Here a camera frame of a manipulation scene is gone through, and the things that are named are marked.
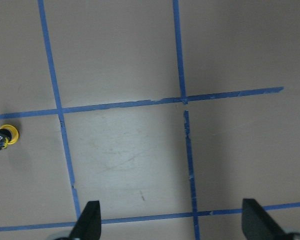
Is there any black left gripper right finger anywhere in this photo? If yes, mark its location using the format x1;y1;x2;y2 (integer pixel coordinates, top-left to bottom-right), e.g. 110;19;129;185
241;198;286;240

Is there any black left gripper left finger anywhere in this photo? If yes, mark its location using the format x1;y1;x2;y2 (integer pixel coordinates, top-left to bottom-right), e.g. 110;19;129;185
68;200;102;240

